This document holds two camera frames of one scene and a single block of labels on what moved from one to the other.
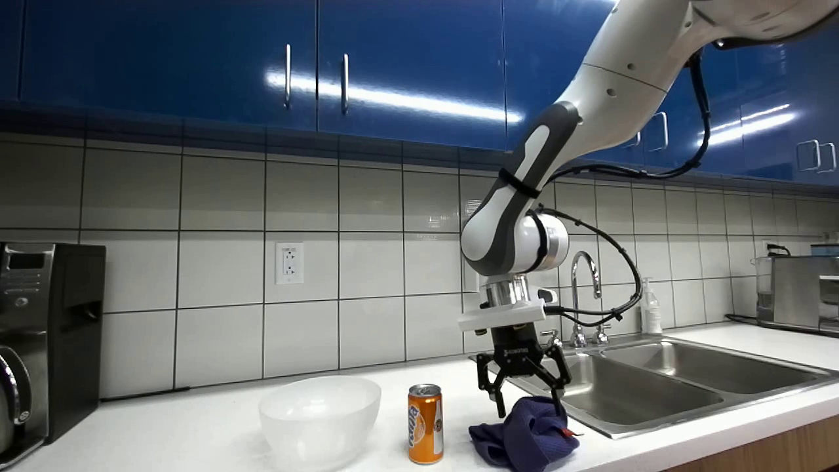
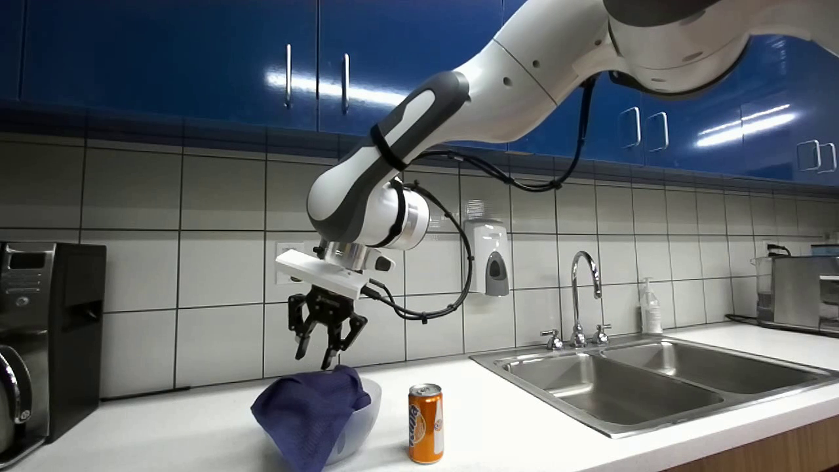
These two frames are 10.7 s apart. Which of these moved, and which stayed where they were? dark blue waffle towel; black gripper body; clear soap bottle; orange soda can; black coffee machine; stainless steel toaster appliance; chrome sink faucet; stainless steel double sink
Moved: dark blue waffle towel; black gripper body
Stayed: stainless steel toaster appliance; orange soda can; clear soap bottle; chrome sink faucet; black coffee machine; stainless steel double sink
